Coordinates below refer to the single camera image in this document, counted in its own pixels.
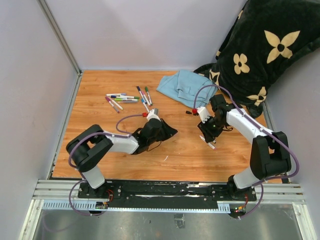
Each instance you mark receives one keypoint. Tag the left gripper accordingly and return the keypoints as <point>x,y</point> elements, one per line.
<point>170,131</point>

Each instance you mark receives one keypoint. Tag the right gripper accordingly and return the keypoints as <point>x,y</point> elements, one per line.
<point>209,135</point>

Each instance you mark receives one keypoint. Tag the pink marker pen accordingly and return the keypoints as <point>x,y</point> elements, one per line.
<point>208,143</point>

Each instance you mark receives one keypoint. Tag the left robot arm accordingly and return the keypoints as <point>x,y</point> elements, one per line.
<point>88,148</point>

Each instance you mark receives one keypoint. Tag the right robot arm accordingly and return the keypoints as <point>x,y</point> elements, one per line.
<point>269,156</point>

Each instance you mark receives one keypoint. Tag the red pink cap marker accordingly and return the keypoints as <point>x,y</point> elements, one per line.
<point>146,99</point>

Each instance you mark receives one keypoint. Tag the light blue cap marker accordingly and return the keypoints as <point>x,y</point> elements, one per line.
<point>145,105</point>

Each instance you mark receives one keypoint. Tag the light blue cloth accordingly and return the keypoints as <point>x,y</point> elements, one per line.
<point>188,88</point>

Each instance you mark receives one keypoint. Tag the green cap marker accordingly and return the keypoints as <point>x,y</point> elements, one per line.
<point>148,95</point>

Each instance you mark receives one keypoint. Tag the lavender marker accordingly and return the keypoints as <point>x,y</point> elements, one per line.
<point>127,101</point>

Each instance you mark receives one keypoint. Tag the dark blue cap marker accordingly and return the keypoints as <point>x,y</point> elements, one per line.
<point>140,92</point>

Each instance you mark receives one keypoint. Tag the light green marker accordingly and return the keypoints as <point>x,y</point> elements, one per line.
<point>120,99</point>

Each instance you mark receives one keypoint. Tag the magenta cap marker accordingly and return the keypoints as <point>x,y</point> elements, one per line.
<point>114,105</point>

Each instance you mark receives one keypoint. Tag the black floral blanket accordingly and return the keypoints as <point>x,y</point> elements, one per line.
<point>267,37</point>

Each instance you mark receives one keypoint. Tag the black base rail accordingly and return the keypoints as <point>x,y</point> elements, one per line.
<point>143,194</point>

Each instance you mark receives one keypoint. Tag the aluminium corner post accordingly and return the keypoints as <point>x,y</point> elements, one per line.
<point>58,33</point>

